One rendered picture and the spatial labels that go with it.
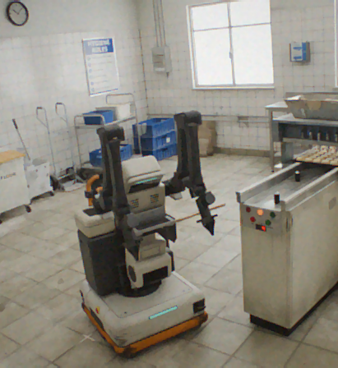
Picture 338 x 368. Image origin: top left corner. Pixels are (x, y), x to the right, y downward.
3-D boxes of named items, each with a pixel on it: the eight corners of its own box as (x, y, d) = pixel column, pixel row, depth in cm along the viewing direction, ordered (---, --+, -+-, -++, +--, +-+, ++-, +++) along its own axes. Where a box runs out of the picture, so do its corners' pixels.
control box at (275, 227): (247, 224, 256) (245, 201, 252) (282, 232, 240) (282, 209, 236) (243, 227, 254) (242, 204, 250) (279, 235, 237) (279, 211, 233)
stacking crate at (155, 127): (155, 129, 750) (154, 117, 744) (175, 130, 727) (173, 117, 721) (132, 137, 703) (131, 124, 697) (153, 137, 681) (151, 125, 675)
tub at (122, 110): (108, 116, 676) (107, 103, 670) (132, 115, 656) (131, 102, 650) (94, 121, 647) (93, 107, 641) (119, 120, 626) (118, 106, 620)
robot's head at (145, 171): (113, 177, 245) (118, 160, 233) (147, 168, 254) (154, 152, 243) (124, 198, 239) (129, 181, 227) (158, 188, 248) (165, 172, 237)
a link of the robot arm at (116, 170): (119, 125, 207) (97, 129, 202) (124, 126, 202) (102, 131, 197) (130, 211, 220) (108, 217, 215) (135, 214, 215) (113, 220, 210)
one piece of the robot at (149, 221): (123, 250, 249) (118, 213, 242) (166, 236, 261) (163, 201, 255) (136, 259, 235) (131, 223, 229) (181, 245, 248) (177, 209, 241)
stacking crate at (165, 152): (159, 152, 762) (158, 140, 755) (178, 154, 737) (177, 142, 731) (135, 161, 718) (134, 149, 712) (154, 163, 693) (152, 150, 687)
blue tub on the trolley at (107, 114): (95, 121, 642) (94, 110, 637) (116, 121, 620) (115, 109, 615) (81, 125, 618) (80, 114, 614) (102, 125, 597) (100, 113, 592)
